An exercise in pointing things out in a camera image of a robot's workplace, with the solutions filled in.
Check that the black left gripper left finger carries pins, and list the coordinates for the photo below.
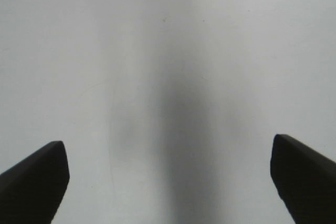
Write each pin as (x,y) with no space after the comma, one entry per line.
(32,190)

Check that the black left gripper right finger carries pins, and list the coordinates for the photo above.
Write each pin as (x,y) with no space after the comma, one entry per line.
(304,179)

